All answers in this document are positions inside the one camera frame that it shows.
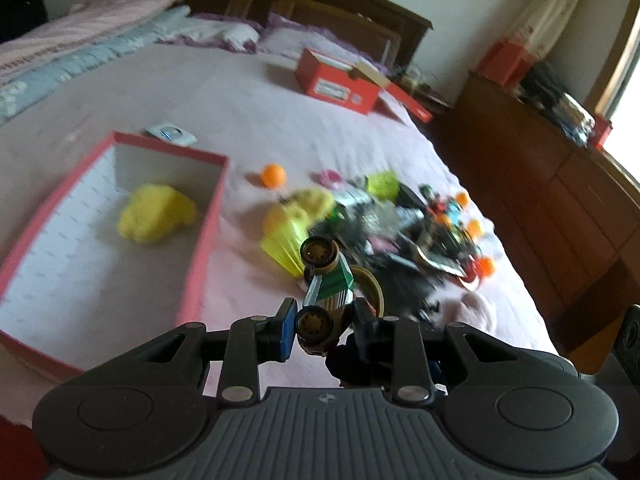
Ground pink open box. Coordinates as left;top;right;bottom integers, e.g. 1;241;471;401
1;132;230;380

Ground brown wooden dresser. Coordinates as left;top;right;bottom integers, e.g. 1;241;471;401
430;73;639;373

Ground toy car green white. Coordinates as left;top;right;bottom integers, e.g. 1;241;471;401
296;235;355;356

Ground blue floral quilt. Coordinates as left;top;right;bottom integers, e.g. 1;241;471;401
1;6;191;125

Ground green yellow shuttlecock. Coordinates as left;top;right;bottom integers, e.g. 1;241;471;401
366;169;399;202

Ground yellow plastic shuttlecock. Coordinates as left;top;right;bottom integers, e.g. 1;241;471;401
260;220;308;280

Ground red gift bag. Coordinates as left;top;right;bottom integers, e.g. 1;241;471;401
475;39;534;89

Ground pink fleece blanket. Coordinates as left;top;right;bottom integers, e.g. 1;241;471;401
0;41;561;428

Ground purple frilled pillow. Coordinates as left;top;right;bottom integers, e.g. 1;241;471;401
162;13;388;74

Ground pink plush toy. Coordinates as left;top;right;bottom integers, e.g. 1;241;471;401
438;292;498;336

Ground red shoe box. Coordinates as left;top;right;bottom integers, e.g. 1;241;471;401
295;49;390;115

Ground red shoe box lid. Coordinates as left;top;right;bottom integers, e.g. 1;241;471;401
383;82;433;124

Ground pink tape spool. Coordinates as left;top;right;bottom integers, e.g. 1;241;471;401
314;169;345;190

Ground black backpack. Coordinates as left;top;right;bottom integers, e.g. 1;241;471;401
0;0;48;44

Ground orange ping pong ball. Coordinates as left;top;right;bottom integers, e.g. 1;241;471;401
260;164;288;190

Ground yellow plush toy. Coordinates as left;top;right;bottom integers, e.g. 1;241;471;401
117;184;198;244
262;188;335;235

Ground folded pink quilt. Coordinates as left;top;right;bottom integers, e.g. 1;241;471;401
1;0;183;82

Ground small white tin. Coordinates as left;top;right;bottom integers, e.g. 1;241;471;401
145;122;198;148

